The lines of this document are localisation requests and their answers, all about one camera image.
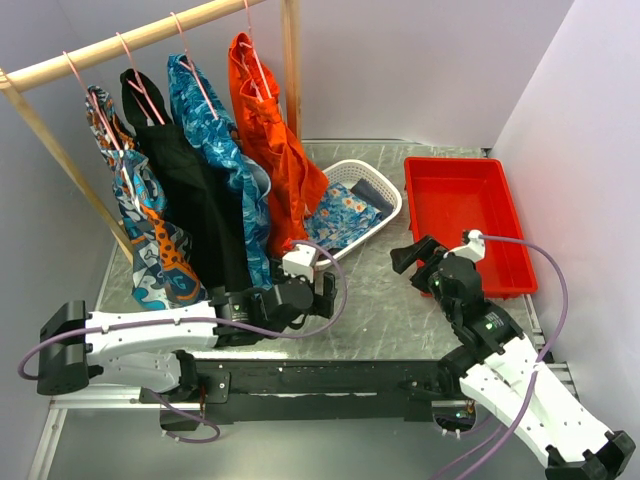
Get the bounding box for pink wire hanger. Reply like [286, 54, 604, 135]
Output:
[241, 0, 274, 101]

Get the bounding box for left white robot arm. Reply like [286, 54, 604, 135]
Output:
[35, 271, 337, 402]

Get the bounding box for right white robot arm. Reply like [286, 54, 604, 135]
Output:
[390, 230, 636, 479]

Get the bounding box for orange blue patterned shorts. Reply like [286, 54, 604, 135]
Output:
[85, 85, 206, 310]

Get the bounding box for blue leaf print shorts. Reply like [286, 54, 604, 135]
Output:
[167, 54, 272, 288]

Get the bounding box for black shorts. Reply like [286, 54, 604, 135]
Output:
[120, 68, 252, 292]

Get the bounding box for pink hanger with blue garment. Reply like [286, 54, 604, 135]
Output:
[170, 11, 219, 120]

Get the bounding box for pink hanger with black garment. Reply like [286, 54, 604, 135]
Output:
[116, 32, 165, 125]

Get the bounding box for pink hanger with patterned garment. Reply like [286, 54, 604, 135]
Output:
[62, 51, 122, 151]

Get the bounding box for blue floral fabric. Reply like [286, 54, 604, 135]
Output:
[305, 183, 382, 250]

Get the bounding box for red plastic bin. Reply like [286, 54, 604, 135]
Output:
[404, 157, 538, 299]

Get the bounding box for dark grey folded fabric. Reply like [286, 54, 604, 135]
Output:
[350, 178, 394, 217]

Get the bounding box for white perforated plastic basket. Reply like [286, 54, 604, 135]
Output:
[324, 159, 403, 260]

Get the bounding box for wooden clothes rack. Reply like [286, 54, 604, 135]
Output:
[1, 0, 302, 261]

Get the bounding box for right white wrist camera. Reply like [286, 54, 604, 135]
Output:
[448, 229, 486, 263]

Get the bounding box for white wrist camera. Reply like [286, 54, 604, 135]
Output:
[448, 229, 486, 263]
[282, 244, 318, 282]

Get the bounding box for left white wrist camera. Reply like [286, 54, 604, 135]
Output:
[282, 244, 318, 282]

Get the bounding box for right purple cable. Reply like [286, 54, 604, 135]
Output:
[434, 234, 570, 480]

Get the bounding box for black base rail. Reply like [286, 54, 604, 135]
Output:
[137, 357, 499, 433]

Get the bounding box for aluminium frame rail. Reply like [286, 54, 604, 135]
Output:
[24, 361, 601, 480]

